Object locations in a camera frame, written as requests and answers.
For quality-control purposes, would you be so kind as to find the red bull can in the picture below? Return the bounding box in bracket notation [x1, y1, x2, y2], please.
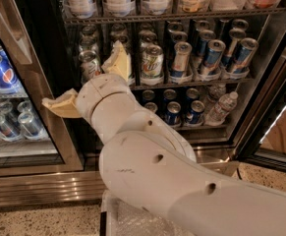
[169, 41, 193, 84]
[226, 37, 258, 76]
[200, 39, 226, 76]

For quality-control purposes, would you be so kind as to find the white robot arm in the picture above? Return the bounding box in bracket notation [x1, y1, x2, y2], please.
[42, 42, 286, 236]

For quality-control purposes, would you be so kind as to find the stainless steel fridge base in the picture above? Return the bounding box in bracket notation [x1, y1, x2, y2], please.
[0, 147, 241, 208]

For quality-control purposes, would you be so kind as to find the front right 7up can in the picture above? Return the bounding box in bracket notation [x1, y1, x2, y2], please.
[141, 44, 164, 86]

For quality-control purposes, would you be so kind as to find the large pepsi can left fridge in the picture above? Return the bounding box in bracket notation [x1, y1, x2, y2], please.
[0, 55, 22, 94]

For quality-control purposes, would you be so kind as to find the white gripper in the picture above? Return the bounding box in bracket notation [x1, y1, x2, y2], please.
[42, 40, 132, 120]

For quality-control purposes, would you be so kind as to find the clear plastic bin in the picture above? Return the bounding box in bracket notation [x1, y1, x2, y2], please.
[100, 190, 195, 236]

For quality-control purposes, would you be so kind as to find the closed glass fridge door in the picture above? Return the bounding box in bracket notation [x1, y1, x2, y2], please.
[0, 0, 84, 172]

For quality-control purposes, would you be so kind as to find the bubble wrap sheet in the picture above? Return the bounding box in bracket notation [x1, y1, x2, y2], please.
[116, 202, 176, 236]

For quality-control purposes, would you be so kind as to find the clear water bottle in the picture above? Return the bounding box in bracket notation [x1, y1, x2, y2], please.
[204, 91, 238, 126]

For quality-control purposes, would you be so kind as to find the front left 7up can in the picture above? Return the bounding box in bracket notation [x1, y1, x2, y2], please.
[79, 50, 103, 84]

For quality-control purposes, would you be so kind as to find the open fridge door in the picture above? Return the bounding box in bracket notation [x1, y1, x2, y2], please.
[236, 31, 286, 173]

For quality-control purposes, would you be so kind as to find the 7up can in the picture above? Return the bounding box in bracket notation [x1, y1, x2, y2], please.
[141, 44, 164, 86]
[79, 50, 103, 84]

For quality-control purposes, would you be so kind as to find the blue pepsi can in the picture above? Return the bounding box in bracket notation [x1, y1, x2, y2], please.
[164, 101, 181, 127]
[185, 100, 204, 126]
[144, 102, 158, 113]

